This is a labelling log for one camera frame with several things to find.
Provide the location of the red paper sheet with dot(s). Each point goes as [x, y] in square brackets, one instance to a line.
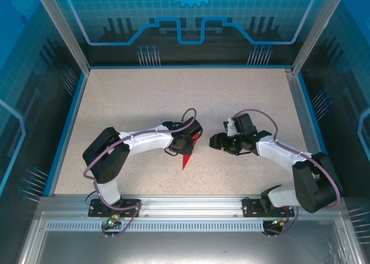
[186, 161]

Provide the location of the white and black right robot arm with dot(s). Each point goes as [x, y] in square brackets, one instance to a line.
[277, 154]

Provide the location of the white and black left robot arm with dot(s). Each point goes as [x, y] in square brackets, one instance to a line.
[147, 139]

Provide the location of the aluminium base beam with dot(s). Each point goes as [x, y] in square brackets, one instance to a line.
[190, 206]

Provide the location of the blue table border strip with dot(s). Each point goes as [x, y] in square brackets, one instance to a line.
[316, 131]
[68, 131]
[188, 66]

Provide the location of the grey metal floor plate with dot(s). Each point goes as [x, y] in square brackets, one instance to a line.
[188, 249]

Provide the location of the blue printed side panel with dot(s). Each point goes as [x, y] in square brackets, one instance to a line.
[23, 73]
[347, 73]

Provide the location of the blue printed rear panel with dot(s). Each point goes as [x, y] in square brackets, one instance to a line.
[115, 4]

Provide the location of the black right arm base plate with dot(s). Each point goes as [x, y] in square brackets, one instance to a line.
[250, 207]

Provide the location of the aluminium side rail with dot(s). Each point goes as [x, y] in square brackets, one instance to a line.
[307, 131]

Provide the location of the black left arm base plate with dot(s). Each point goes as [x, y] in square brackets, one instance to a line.
[95, 210]

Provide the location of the aluminium frame post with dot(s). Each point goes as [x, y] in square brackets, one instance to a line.
[317, 30]
[63, 30]

